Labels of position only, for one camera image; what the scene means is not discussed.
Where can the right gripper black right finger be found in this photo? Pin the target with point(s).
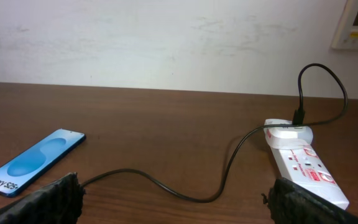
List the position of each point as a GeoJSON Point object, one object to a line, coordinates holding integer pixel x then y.
{"type": "Point", "coordinates": [289, 203]}

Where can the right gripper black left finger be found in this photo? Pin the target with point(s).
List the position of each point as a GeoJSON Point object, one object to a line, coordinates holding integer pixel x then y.
{"type": "Point", "coordinates": [59, 202]}

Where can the blue smartphone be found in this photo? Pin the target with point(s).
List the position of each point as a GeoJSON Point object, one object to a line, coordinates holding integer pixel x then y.
{"type": "Point", "coordinates": [17, 174]}

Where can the white charger plug adapter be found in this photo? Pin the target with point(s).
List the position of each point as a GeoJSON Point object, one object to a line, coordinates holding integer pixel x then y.
{"type": "Point", "coordinates": [288, 138]}

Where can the white power strip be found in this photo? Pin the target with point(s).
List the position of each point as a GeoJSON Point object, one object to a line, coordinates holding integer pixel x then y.
{"type": "Point", "coordinates": [305, 168]}

